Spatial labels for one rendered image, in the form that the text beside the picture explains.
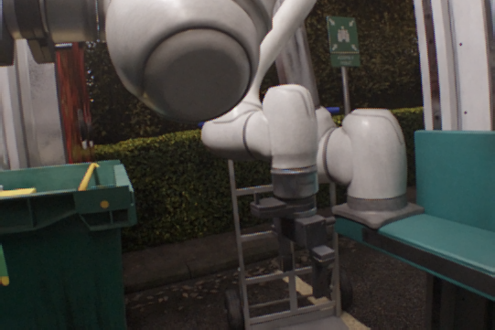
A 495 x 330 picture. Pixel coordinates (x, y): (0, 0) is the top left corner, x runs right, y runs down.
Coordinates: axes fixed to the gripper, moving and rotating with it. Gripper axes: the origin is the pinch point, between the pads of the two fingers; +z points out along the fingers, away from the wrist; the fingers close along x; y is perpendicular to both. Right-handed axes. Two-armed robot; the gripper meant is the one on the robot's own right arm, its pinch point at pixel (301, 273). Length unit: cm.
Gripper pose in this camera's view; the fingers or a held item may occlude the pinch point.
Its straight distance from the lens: 72.7
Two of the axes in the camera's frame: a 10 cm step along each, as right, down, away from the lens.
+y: 9.3, -1.2, 3.5
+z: 1.0, 9.9, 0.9
